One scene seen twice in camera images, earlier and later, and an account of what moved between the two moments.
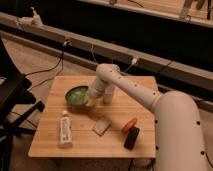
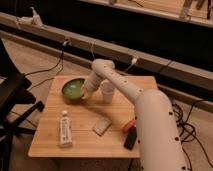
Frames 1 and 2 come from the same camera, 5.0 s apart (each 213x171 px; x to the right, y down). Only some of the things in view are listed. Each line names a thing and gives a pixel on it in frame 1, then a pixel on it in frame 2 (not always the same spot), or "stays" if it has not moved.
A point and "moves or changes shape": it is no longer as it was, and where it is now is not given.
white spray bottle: x=34 y=20 stays
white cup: x=108 y=95 stays
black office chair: x=17 y=105 stays
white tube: x=65 y=130 stays
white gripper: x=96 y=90 to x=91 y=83
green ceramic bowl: x=78 y=95 moves or changes shape
